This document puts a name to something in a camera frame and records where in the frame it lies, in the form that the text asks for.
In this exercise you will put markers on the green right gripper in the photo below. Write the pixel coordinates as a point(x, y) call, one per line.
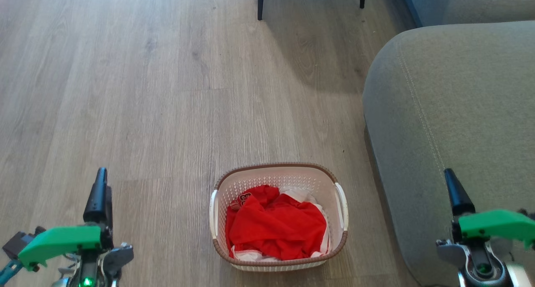
point(497, 225)

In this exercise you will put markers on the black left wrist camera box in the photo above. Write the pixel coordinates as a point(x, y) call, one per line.
point(20, 242)

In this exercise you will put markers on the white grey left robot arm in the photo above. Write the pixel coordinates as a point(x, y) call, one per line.
point(112, 258)

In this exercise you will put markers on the grey fabric sofa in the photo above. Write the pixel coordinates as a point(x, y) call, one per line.
point(459, 111)

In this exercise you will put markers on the white garment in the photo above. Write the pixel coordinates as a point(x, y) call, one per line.
point(304, 194)

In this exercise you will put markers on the red garment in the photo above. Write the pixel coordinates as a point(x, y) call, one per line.
point(276, 226)

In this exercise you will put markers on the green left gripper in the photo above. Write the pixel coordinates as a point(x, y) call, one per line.
point(62, 240)

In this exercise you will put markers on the white laundry basket brown rim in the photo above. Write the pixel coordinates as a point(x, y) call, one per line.
point(271, 176)

